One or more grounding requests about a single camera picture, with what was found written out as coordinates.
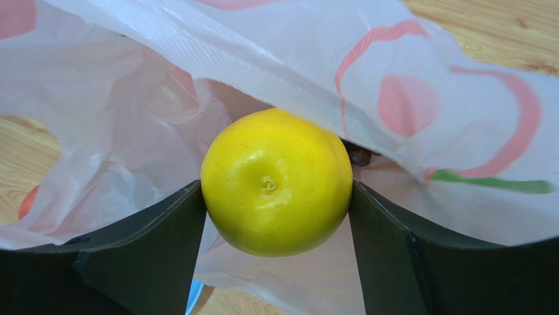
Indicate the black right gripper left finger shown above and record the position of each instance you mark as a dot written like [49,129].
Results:
[142,264]

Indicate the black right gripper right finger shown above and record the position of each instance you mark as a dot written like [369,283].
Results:
[410,265]

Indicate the dark red grape bunch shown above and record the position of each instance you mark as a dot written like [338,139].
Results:
[358,155]

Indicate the pink peach-print plastic bag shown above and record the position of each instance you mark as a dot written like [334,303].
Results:
[135,91]

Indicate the yellow lemon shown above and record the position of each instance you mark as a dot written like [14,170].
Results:
[276,185]

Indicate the blue plate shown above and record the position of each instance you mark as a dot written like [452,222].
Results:
[196,289]

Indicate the red apple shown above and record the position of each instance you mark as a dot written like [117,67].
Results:
[27,203]

